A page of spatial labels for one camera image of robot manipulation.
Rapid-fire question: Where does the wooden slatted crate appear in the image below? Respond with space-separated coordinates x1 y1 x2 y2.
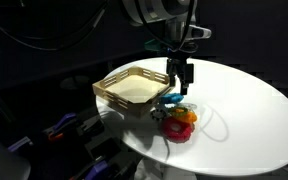
92 65 177 118

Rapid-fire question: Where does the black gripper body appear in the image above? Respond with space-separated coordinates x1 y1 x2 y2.
165 56 196 84

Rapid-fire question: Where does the orange ring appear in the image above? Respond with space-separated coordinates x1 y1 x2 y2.
174 111 198 124

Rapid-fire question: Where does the purple spring clamp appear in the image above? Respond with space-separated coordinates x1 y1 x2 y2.
47 112 79 143
7 136 34 154
73 159 114 180

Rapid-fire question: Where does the black hanging cable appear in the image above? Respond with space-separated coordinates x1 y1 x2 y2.
0 0 109 53

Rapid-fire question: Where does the white table pedestal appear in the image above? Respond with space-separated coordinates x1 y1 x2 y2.
133 157 198 180

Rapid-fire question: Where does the red ring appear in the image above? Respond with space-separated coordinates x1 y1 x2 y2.
160 116 196 144

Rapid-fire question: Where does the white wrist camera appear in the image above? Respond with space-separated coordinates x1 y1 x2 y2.
185 25 213 41

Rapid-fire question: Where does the black and white ring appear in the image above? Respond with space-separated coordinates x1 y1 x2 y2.
150 107 169 122

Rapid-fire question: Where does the clear plastic ring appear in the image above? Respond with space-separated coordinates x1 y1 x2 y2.
180 102 199 112

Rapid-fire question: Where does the blue ring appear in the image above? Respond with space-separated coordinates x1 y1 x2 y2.
159 92 185 105

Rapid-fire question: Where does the green ring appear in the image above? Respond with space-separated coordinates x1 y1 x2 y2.
167 105 189 117

